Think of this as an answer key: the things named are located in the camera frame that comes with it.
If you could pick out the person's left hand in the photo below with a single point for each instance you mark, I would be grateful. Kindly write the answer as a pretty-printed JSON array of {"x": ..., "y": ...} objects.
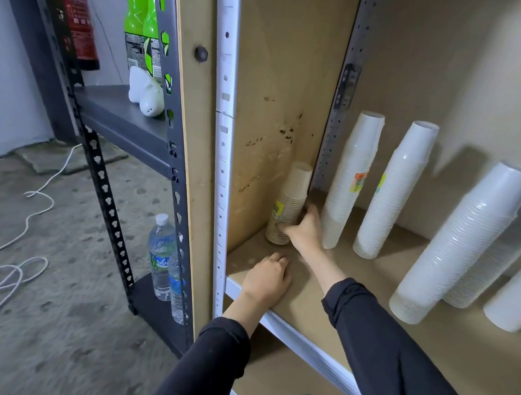
[{"x": 269, "y": 280}]

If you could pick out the person's right hand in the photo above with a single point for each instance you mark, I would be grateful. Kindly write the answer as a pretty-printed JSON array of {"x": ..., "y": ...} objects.
[{"x": 308, "y": 237}]

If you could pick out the stack of beige paper cups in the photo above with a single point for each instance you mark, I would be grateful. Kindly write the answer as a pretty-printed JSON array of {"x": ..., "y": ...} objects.
[{"x": 292, "y": 194}]

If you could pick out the white metal shelf wooden boards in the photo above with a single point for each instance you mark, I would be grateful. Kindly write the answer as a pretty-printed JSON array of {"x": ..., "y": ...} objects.
[{"x": 458, "y": 369}]

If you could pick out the person's left forearm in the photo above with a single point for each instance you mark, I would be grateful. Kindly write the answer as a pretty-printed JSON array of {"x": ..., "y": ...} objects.
[{"x": 209, "y": 365}]

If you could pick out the person's right forearm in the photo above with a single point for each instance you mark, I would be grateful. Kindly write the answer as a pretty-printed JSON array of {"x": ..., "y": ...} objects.
[{"x": 401, "y": 366}]

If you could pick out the clear water bottle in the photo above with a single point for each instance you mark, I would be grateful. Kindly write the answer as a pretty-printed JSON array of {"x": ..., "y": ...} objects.
[
  {"x": 160, "y": 263},
  {"x": 176, "y": 298}
]

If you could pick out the grey upright joint plate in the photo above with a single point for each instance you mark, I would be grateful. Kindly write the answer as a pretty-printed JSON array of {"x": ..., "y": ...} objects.
[{"x": 347, "y": 87}]

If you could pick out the black bolt head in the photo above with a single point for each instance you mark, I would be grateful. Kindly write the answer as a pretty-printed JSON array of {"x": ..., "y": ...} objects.
[{"x": 201, "y": 54}]

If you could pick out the white figurine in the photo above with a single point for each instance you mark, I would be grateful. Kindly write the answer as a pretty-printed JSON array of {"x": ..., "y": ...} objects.
[{"x": 147, "y": 96}]

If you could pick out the black metal rack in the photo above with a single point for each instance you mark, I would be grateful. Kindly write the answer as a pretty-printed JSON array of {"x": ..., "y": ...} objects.
[{"x": 123, "y": 110}]

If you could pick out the red fire extinguisher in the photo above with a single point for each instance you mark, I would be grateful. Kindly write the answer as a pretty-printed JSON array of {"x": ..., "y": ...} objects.
[{"x": 78, "y": 22}]

